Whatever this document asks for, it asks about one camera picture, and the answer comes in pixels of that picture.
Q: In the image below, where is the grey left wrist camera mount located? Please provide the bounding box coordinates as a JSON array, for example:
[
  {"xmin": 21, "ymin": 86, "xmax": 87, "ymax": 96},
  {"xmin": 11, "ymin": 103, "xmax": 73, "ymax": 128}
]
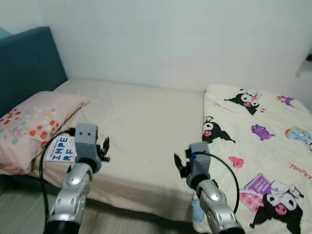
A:
[{"xmin": 74, "ymin": 123, "xmax": 99, "ymax": 162}]

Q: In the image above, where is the blue and white book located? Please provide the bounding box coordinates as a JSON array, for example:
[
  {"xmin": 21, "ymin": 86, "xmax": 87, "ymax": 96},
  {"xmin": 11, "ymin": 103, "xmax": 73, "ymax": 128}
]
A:
[{"xmin": 49, "ymin": 136, "xmax": 78, "ymax": 163}]

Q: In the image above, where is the light blue fabric piece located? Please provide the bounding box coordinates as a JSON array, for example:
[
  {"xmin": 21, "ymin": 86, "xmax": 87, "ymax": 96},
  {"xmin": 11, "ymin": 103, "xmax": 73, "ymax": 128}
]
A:
[{"xmin": 191, "ymin": 195, "xmax": 205, "ymax": 226}]

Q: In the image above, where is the pink patterned pillow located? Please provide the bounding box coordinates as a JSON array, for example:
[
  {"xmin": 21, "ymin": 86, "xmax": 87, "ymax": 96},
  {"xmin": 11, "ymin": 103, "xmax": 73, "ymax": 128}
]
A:
[{"xmin": 0, "ymin": 91, "xmax": 91, "ymax": 175}]

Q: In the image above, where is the cream bed sheet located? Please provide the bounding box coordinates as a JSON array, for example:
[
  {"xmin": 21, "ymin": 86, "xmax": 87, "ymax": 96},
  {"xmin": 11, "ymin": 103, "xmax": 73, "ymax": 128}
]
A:
[{"xmin": 29, "ymin": 78, "xmax": 208, "ymax": 222}]

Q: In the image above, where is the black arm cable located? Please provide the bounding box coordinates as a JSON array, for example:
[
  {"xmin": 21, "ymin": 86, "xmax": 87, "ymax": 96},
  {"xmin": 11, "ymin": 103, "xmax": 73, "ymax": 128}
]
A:
[
  {"xmin": 191, "ymin": 152, "xmax": 240, "ymax": 215},
  {"xmin": 39, "ymin": 128, "xmax": 77, "ymax": 222}
]

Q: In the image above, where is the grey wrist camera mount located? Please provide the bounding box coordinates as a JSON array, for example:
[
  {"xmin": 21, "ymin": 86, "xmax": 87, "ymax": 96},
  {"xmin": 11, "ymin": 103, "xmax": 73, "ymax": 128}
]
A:
[
  {"xmin": 74, "ymin": 123, "xmax": 99, "ymax": 162},
  {"xmin": 188, "ymin": 143, "xmax": 212, "ymax": 180}
]

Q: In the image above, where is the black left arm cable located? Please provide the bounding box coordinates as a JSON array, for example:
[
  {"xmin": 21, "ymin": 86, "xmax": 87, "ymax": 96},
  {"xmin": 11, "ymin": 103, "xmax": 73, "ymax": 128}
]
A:
[{"xmin": 39, "ymin": 128, "xmax": 77, "ymax": 222}]

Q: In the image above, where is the teal upholstered headboard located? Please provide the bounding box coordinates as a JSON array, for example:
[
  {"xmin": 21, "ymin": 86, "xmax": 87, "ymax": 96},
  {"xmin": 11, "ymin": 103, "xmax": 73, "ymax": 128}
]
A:
[{"xmin": 0, "ymin": 27, "xmax": 68, "ymax": 117}]

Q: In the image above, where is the cream cartoon print quilt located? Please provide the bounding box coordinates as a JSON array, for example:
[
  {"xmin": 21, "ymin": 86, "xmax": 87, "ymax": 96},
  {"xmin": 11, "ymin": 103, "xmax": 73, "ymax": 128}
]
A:
[{"xmin": 193, "ymin": 84, "xmax": 312, "ymax": 234}]

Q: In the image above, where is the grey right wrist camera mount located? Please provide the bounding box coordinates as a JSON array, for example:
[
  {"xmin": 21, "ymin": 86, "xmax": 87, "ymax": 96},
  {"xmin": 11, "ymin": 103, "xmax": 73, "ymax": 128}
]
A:
[{"xmin": 188, "ymin": 143, "xmax": 212, "ymax": 180}]

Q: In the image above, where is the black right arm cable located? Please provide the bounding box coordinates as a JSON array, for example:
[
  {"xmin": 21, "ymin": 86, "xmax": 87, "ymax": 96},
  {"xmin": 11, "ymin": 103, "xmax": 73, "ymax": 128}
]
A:
[{"xmin": 191, "ymin": 152, "xmax": 240, "ymax": 215}]

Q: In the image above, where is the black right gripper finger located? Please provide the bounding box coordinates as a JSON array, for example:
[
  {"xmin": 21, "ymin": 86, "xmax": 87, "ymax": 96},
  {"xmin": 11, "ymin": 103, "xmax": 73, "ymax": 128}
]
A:
[{"xmin": 174, "ymin": 154, "xmax": 190, "ymax": 179}]

